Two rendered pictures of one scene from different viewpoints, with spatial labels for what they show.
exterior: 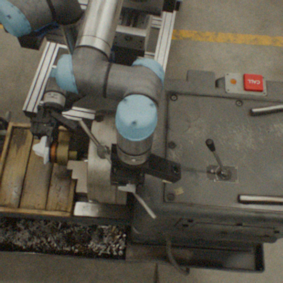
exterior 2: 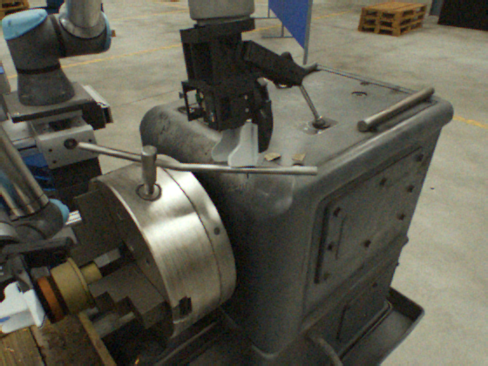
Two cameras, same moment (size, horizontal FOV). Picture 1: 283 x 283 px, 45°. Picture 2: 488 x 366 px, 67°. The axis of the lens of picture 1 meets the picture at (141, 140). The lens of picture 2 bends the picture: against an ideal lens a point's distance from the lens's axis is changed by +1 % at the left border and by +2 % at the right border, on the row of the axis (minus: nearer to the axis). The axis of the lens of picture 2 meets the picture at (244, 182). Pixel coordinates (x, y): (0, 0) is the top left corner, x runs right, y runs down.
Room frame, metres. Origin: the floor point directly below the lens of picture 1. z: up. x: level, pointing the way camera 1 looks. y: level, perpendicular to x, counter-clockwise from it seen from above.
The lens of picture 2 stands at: (-0.11, 0.27, 1.56)
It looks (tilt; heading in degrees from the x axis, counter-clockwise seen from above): 34 degrees down; 323
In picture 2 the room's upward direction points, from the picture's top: straight up
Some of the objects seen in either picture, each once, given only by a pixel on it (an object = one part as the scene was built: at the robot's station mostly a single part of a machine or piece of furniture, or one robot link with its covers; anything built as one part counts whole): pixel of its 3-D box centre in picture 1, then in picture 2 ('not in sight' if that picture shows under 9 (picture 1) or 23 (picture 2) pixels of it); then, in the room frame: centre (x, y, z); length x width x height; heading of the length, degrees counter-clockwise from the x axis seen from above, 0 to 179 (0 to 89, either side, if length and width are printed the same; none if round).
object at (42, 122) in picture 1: (47, 122); (1, 273); (0.49, 0.34, 1.08); 0.12 x 0.09 x 0.08; 2
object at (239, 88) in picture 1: (243, 88); not in sight; (0.64, -0.31, 1.23); 0.13 x 0.08 x 0.05; 94
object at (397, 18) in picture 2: not in sight; (392, 17); (4.49, -7.02, 0.22); 1.25 x 0.86 x 0.44; 98
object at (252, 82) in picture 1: (252, 83); not in sight; (0.65, -0.33, 1.26); 0.06 x 0.06 x 0.02; 4
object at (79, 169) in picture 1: (83, 180); (138, 298); (0.30, 0.17, 1.08); 0.12 x 0.11 x 0.05; 4
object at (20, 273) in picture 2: (50, 136); (22, 278); (0.43, 0.31, 1.10); 0.09 x 0.02 x 0.05; 2
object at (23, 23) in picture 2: not in sight; (32, 37); (1.09, 0.09, 1.33); 0.13 x 0.12 x 0.14; 86
